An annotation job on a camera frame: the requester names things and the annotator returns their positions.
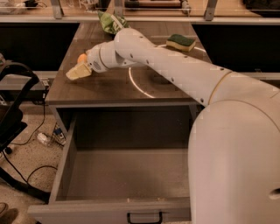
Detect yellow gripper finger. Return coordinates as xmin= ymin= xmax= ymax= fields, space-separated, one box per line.
xmin=66 ymin=62 xmax=92 ymax=81

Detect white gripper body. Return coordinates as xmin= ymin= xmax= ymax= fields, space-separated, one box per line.
xmin=86 ymin=46 xmax=109 ymax=73

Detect orange fruit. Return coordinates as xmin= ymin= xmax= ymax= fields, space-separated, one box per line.
xmin=77 ymin=53 xmax=88 ymax=63

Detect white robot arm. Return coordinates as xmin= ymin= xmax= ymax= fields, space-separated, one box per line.
xmin=66 ymin=28 xmax=280 ymax=224

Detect open grey drawer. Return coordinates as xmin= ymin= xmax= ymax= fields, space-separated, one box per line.
xmin=28 ymin=106 xmax=196 ymax=224

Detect green chip bag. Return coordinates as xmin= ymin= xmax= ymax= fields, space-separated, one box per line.
xmin=98 ymin=11 xmax=130 ymax=35

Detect grey cabinet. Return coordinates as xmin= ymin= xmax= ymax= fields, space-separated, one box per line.
xmin=46 ymin=22 xmax=198 ymax=132

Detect white power adapter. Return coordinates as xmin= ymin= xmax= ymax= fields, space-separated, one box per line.
xmin=37 ymin=132 xmax=51 ymax=146

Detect green yellow sponge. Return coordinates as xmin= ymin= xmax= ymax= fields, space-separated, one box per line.
xmin=166 ymin=34 xmax=196 ymax=52

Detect black chair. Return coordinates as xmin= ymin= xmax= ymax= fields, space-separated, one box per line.
xmin=0 ymin=60 xmax=50 ymax=203

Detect black floor cable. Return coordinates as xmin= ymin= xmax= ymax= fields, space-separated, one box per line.
xmin=0 ymin=99 xmax=60 ymax=185

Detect black drawer handle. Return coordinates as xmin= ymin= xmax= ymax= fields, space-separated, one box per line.
xmin=127 ymin=212 xmax=163 ymax=224

